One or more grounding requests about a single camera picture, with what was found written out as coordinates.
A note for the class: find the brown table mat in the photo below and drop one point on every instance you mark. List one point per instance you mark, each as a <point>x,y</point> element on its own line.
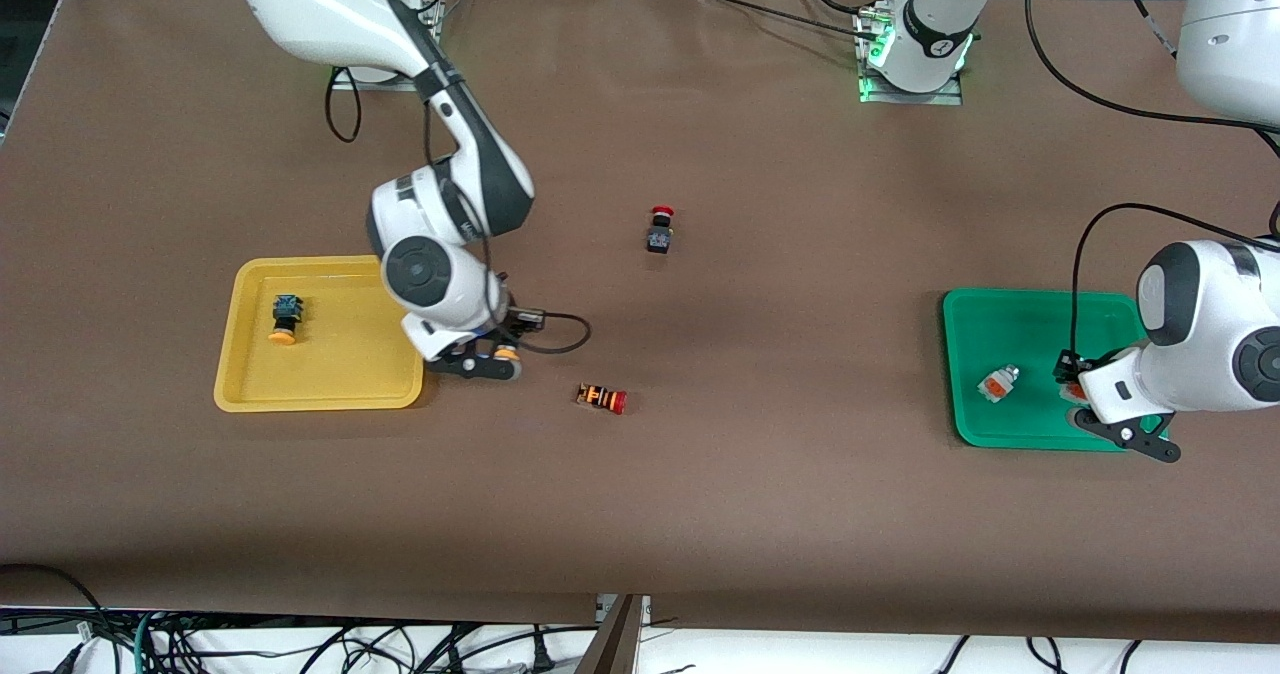
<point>640,514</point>

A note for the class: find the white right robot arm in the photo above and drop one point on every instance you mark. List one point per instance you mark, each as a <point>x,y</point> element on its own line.
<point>300,4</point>

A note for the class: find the red push button striped body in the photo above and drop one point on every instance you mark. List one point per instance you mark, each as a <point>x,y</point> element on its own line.
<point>600,397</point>

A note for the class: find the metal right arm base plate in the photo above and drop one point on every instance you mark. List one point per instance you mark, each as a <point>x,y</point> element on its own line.
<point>390,82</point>

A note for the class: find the yellow push button black body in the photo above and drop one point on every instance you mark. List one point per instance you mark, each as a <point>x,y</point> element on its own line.
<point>507,355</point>
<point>286,309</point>

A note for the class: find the yellow plastic tray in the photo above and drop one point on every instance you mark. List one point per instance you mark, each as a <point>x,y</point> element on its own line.
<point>340,374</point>

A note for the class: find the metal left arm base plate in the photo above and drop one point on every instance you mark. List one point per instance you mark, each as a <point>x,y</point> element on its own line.
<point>950,99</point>

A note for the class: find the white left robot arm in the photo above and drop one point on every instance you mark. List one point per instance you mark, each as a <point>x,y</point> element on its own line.
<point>940,14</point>

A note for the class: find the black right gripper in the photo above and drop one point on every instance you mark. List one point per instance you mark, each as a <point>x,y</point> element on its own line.
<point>505,322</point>

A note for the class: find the green push button white-orange body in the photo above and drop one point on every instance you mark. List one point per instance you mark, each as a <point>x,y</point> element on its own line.
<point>997,385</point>
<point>1075,391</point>

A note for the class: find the red push button black body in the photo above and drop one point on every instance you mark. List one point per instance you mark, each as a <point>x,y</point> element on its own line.
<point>659,239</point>

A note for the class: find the aluminium frame post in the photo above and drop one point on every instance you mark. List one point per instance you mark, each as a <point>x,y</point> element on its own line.
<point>615,644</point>

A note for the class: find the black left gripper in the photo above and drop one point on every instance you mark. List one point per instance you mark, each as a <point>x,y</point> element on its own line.
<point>1069,365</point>

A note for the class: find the green plastic tray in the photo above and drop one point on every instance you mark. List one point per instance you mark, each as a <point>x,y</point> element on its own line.
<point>1020,324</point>

